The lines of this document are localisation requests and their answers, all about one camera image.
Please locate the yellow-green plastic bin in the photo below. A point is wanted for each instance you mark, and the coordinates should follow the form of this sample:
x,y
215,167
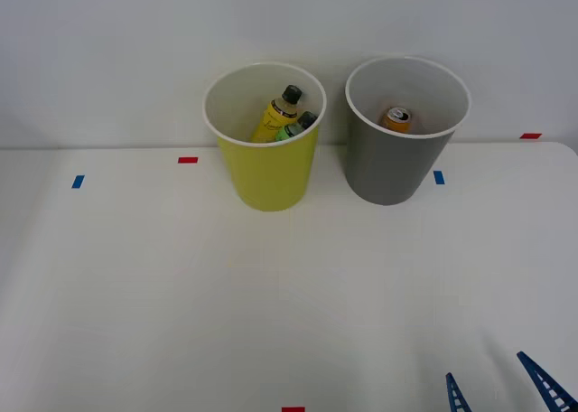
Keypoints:
x,y
271,177

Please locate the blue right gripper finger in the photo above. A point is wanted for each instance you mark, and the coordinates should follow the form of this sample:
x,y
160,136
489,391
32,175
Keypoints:
x,y
548,385
455,394

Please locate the orange drink can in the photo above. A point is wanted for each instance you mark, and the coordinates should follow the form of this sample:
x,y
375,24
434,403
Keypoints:
x,y
396,119

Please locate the yellow plastic bottle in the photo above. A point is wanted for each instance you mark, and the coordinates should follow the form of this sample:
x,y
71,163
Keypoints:
x,y
270,120

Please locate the green plastic bottle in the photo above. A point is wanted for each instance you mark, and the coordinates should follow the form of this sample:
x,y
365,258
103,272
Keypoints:
x,y
293,128

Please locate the grey plastic bin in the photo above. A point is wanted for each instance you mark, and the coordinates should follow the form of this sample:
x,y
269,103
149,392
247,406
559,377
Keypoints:
x,y
388,168

